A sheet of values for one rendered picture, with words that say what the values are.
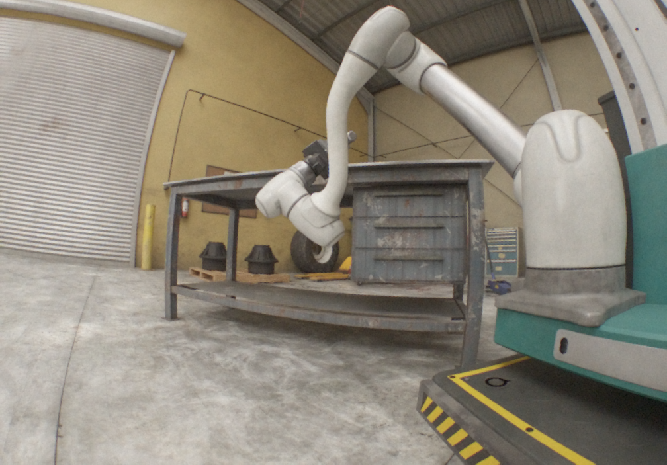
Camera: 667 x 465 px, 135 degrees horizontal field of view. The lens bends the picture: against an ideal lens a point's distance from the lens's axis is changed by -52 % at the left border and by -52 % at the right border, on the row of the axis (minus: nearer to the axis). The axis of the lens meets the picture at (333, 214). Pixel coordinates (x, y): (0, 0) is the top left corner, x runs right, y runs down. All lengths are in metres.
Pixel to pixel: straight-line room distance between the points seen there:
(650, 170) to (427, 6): 7.33
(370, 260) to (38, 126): 5.42
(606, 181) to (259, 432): 0.87
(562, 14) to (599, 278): 7.96
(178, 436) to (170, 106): 5.45
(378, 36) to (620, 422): 0.84
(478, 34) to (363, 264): 7.47
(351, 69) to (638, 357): 0.78
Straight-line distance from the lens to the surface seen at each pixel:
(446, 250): 1.21
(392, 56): 0.79
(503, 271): 5.98
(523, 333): 0.41
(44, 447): 0.84
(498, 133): 0.65
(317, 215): 0.80
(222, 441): 0.80
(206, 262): 4.27
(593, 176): 0.38
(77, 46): 6.27
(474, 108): 0.69
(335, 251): 6.19
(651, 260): 0.47
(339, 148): 0.78
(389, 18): 0.79
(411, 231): 1.20
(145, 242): 4.82
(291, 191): 0.85
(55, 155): 5.40
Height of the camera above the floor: 0.50
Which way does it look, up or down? 7 degrees up
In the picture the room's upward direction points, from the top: 2 degrees clockwise
